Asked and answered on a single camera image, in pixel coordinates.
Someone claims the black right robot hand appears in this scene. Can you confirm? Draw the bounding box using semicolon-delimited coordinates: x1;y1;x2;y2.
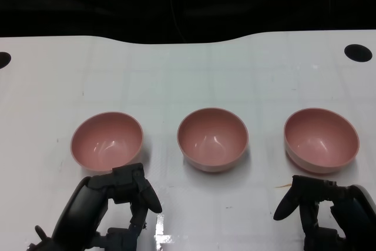
273;175;376;251

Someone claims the thin hanging background cable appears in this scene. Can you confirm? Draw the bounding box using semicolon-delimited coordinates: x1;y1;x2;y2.
172;0;187;43

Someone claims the black round table grommet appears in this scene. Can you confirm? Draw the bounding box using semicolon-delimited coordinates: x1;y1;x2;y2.
344;43;373;63
0;52;12;69

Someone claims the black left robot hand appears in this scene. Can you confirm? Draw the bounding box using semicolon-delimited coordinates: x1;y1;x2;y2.
51;162;163;251

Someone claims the pink plastic bowl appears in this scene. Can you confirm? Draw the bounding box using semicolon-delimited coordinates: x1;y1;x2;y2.
177;107;249;173
283;108;360;175
70;111;144;173

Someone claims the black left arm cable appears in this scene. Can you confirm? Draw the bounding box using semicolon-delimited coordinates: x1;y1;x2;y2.
28;225;53;251

